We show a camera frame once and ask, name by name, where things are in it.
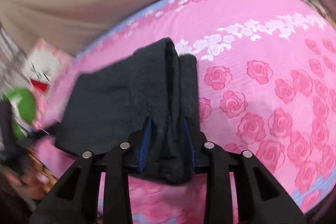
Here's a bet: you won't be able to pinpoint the dark grey pants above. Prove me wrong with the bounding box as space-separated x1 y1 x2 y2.
55 38 199 185

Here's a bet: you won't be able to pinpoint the person's left hand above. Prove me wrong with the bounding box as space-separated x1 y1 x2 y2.
5 161 58 201

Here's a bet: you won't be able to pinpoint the green plush toy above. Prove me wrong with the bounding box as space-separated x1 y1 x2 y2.
5 88 37 140

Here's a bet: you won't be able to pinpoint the white cartoon rabbit pillow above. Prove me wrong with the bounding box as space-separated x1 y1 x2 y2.
23 39 73 94

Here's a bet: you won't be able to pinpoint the pink rose bed quilt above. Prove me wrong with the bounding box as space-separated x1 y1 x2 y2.
43 0 335 219

